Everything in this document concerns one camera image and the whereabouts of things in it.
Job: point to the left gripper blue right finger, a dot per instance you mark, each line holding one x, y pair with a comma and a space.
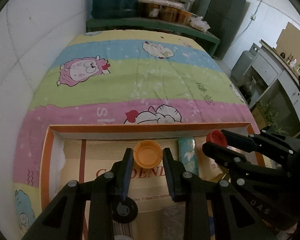
174, 175

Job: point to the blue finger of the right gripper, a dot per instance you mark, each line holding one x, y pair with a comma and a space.
262, 142
227, 158

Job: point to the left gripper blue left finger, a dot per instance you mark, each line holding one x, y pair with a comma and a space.
123, 172

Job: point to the teal floral box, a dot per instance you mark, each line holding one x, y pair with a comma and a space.
188, 154

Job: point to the light orange bottle cap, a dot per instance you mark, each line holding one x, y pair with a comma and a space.
147, 154

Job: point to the red bottle cap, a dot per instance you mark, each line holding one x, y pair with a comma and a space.
217, 137

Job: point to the black bottle cap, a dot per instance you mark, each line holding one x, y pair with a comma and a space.
124, 211

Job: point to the clear patterned rectangular case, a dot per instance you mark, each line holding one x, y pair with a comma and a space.
173, 222

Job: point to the small gold box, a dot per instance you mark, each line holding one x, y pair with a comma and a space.
221, 176

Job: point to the blue bottle cap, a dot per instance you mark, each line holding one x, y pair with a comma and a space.
211, 225

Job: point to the white bottle cap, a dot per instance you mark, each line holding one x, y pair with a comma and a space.
122, 237

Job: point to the potted green plant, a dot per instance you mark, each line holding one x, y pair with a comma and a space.
265, 117

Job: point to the shallow orange rimmed cardboard tray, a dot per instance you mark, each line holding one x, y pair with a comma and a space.
84, 152

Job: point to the white kitchen counter cabinet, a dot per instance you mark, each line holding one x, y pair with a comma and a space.
268, 78

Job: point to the grey gas cylinder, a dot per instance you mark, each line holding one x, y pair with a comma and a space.
243, 62

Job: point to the colourful cartoon sheep quilt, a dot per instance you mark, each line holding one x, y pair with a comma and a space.
120, 77

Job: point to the green low bench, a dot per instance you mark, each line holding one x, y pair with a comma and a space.
206, 40

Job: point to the white plastic bag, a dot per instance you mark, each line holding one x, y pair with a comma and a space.
199, 24

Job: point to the dark green refrigerator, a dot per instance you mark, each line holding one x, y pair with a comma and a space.
224, 18

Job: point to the cardboard sheet on wall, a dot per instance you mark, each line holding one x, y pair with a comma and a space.
289, 42

